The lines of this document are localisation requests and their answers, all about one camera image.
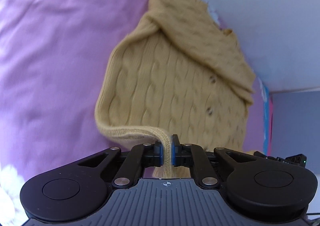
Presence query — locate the pink floral bed sheet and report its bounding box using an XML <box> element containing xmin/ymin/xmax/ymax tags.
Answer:
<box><xmin>0</xmin><ymin>0</ymin><xmax>274</xmax><ymax>226</ymax></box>

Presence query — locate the mustard cable-knit sweater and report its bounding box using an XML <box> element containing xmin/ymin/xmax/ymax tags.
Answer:
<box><xmin>95</xmin><ymin>0</ymin><xmax>255</xmax><ymax>178</ymax></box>

